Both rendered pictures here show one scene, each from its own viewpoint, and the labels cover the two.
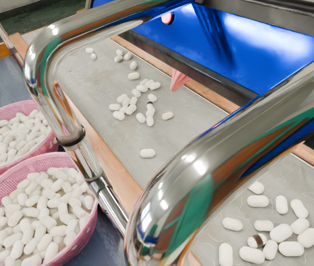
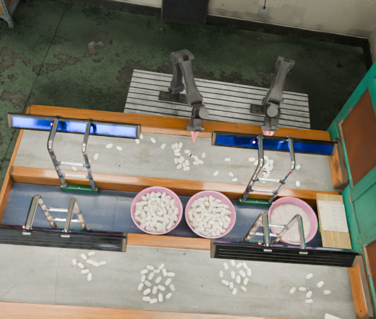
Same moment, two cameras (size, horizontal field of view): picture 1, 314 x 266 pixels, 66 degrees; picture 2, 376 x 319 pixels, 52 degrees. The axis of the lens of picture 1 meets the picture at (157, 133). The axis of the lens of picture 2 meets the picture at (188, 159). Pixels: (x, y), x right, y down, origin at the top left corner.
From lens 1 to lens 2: 1.83 m
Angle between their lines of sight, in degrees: 43
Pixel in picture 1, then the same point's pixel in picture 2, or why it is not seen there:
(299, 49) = (281, 142)
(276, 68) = (278, 145)
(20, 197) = (198, 219)
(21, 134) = (156, 207)
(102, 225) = not seen: hidden behind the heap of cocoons
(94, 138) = (195, 183)
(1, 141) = (150, 218)
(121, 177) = (221, 185)
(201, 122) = (216, 149)
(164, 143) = (214, 166)
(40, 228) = (218, 218)
